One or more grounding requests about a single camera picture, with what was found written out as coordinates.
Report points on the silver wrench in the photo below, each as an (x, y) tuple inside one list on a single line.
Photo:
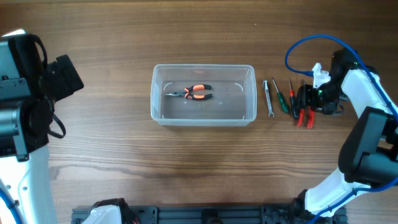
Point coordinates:
[(268, 98)]

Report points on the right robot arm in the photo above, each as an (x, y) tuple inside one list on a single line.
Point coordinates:
[(367, 161)]

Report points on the green handled screwdriver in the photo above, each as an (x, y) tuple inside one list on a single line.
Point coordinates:
[(283, 104)]

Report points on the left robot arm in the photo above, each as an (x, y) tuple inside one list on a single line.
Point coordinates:
[(30, 88)]

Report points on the red handled snips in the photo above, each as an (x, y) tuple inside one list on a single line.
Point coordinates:
[(304, 106)]

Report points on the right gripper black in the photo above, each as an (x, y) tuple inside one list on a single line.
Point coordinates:
[(306, 97)]

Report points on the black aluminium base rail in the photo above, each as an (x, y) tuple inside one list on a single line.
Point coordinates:
[(257, 214)]

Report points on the orange black needle-nose pliers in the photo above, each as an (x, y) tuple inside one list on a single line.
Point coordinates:
[(189, 93)]

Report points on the clear plastic container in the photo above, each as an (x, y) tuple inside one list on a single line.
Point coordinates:
[(234, 101)]

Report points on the red black screwdriver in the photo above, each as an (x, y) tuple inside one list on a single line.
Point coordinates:
[(293, 102)]

